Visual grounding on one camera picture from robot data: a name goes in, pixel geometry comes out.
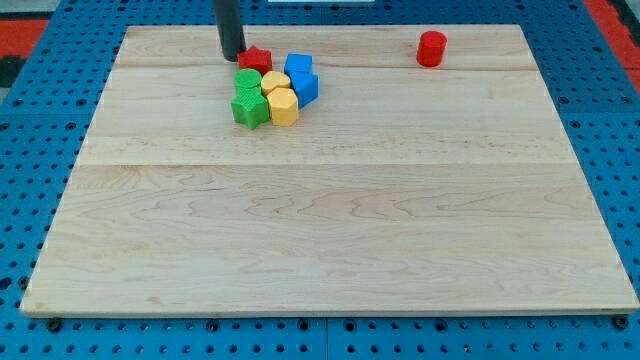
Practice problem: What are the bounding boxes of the light wooden board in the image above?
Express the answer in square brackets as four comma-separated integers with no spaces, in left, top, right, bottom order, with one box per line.
[20,25,639,318]

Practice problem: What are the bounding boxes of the yellow hexagon block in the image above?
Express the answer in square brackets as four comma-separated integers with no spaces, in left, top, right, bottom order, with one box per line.
[267,88,299,127]

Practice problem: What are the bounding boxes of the blue pentagon block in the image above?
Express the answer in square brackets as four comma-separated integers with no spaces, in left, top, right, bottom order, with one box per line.
[289,71,319,109]

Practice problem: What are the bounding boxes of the green star block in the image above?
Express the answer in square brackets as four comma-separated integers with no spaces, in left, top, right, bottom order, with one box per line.
[231,87,270,130]

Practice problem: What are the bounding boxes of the yellow heart block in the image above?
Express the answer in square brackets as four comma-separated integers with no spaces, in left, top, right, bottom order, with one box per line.
[260,71,291,96]

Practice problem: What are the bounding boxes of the blue cube block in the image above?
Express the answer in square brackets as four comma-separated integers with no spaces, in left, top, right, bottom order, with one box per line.
[284,53,313,75]

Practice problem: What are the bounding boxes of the green cylinder block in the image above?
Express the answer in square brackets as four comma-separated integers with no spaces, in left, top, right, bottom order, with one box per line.
[233,68,262,93]

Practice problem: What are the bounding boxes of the red star block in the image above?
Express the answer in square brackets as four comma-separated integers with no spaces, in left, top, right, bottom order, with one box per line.
[238,46,273,75]

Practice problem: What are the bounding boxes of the red cylinder block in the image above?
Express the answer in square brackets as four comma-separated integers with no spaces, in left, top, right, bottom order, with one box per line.
[416,30,448,67]

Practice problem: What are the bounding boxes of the black cylindrical pointer rod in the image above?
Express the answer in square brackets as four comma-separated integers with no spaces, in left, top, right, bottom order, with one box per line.
[212,0,246,62]

